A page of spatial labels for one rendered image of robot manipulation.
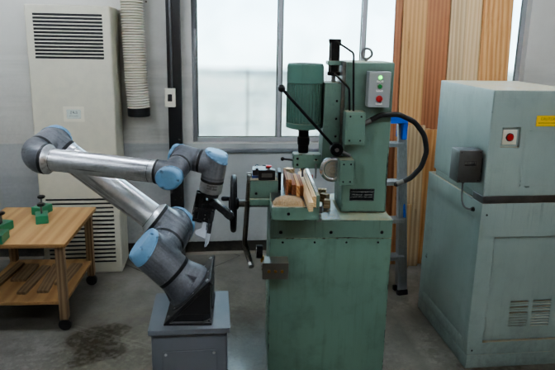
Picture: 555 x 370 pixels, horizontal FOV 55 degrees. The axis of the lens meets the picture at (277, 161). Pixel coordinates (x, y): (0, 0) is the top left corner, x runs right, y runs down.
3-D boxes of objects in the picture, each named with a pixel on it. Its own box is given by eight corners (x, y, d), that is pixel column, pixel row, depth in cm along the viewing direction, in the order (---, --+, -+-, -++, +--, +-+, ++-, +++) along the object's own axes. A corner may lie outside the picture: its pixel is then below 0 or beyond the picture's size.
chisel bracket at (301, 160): (291, 168, 268) (291, 151, 266) (320, 168, 268) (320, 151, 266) (292, 171, 260) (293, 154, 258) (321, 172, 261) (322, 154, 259)
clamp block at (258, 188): (249, 190, 269) (249, 173, 267) (276, 190, 269) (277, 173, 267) (249, 198, 254) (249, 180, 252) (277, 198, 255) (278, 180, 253)
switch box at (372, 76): (364, 106, 248) (367, 70, 244) (386, 106, 248) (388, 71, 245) (367, 107, 242) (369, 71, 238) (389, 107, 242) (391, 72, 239)
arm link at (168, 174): (2, 148, 196) (177, 168, 186) (23, 135, 207) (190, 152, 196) (9, 176, 202) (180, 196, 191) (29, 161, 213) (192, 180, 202)
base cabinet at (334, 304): (264, 326, 308) (266, 208, 292) (363, 325, 310) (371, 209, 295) (267, 373, 264) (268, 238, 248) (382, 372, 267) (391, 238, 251)
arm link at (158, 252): (153, 292, 206) (119, 263, 203) (169, 265, 221) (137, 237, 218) (177, 273, 200) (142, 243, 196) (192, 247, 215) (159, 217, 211)
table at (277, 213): (249, 183, 292) (249, 173, 290) (305, 184, 293) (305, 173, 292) (249, 220, 233) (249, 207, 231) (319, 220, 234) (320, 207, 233)
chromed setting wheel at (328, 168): (318, 181, 255) (320, 155, 252) (344, 181, 255) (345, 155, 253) (319, 182, 252) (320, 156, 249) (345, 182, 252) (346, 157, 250)
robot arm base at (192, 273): (203, 285, 200) (183, 268, 199) (168, 315, 205) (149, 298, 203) (211, 260, 219) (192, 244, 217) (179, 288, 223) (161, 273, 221)
